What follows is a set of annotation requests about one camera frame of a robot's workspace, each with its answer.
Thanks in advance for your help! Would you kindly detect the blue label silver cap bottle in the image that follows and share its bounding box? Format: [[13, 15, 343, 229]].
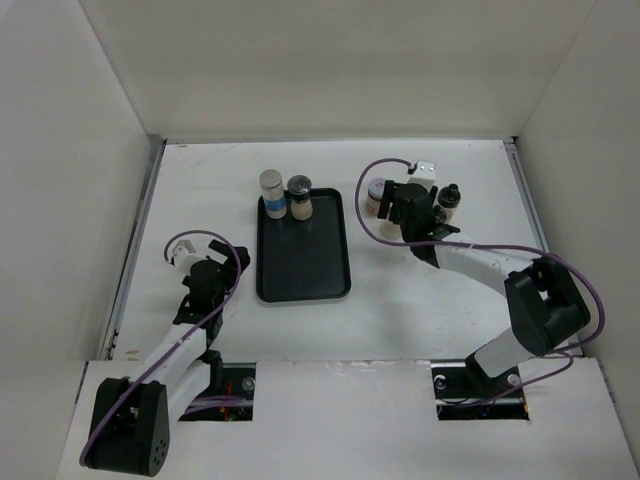
[[259, 169, 287, 220]]

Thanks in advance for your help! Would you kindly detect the clear dome cap spice bottle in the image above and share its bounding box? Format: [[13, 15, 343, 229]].
[[287, 175, 313, 221]]

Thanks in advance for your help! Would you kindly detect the yellow cap sauce bottle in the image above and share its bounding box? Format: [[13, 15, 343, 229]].
[[380, 220, 402, 241]]

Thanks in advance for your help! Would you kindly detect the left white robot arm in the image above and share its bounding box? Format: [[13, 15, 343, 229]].
[[79, 231, 250, 477]]

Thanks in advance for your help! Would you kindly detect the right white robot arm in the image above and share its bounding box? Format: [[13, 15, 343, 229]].
[[378, 180, 591, 396]]

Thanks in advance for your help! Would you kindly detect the black knob cap bottle rear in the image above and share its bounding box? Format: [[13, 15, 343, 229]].
[[436, 183, 461, 223]]

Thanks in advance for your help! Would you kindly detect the black knob cap bottle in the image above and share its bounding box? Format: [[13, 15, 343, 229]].
[[434, 206, 448, 224], [436, 183, 461, 223]]

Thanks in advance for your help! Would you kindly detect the black knob cap bottle front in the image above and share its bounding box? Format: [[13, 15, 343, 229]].
[[434, 206, 448, 224]]

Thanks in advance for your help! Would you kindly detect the black rectangular plastic tray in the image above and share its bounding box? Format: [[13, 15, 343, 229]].
[[255, 188, 352, 304]]

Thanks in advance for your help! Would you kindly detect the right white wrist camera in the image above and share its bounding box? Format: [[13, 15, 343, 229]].
[[408, 160, 437, 191]]

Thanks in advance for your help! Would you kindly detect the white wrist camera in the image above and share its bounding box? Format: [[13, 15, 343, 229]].
[[169, 240, 201, 275], [408, 160, 437, 191]]

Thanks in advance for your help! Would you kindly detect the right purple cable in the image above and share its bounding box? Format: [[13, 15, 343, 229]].
[[355, 158, 609, 404]]

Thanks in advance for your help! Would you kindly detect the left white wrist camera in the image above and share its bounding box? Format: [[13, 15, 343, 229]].
[[169, 240, 201, 275]]

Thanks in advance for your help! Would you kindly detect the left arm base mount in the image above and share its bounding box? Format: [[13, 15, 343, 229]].
[[180, 363, 256, 422]]

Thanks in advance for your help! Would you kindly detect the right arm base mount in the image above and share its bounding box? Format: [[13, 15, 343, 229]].
[[431, 361, 529, 421]]

